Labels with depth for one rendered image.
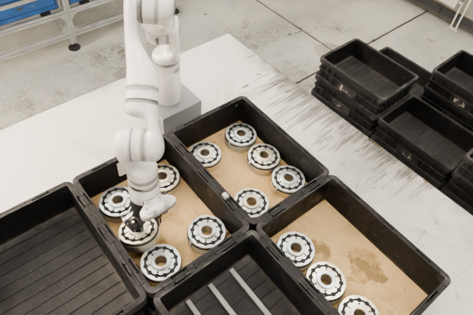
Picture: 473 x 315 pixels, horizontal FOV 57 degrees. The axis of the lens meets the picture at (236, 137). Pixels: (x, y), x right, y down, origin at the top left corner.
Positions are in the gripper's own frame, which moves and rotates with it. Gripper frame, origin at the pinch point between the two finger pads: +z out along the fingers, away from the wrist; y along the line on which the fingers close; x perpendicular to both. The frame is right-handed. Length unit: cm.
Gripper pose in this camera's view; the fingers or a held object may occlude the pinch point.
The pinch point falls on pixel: (148, 225)
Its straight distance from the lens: 119.7
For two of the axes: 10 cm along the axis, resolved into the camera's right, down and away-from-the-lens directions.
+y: -7.8, 4.1, -4.8
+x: 6.2, 6.0, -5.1
